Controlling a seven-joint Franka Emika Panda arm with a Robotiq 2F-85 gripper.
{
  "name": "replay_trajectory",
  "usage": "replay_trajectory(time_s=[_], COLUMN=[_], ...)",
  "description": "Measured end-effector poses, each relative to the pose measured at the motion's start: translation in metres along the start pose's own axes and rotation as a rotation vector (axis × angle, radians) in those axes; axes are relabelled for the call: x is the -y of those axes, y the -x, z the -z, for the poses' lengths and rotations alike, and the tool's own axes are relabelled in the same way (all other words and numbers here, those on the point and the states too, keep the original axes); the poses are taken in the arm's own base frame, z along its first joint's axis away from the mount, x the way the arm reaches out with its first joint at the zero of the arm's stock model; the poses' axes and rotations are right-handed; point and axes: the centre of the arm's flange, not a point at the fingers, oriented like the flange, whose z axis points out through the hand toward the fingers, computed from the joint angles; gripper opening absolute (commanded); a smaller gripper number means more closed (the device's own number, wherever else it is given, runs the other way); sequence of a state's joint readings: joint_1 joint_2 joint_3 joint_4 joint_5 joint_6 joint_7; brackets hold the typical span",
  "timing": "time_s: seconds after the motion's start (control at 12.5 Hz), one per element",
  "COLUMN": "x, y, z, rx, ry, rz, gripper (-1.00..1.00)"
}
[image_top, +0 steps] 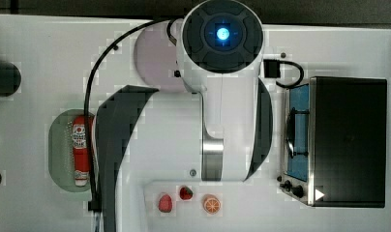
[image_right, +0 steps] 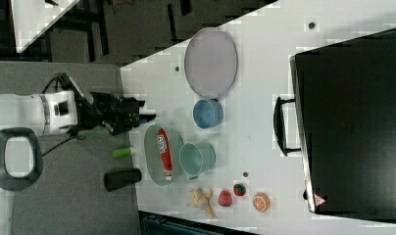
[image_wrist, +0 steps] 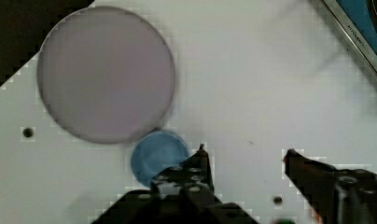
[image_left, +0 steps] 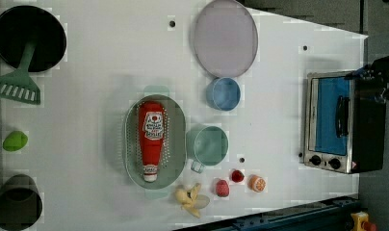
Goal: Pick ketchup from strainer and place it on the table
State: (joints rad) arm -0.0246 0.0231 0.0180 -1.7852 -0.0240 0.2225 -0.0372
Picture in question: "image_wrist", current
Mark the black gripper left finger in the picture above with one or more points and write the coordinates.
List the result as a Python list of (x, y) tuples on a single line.
[(195, 170)]

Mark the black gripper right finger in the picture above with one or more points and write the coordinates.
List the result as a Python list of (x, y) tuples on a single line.
[(338, 196)]

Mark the blue bowl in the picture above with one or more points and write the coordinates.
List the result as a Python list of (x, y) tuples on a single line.
[(155, 152)]

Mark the round lilac plate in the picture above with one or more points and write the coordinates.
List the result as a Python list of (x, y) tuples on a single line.
[(106, 75)]

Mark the black toaster oven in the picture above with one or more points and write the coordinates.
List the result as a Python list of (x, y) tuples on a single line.
[(357, 20)]

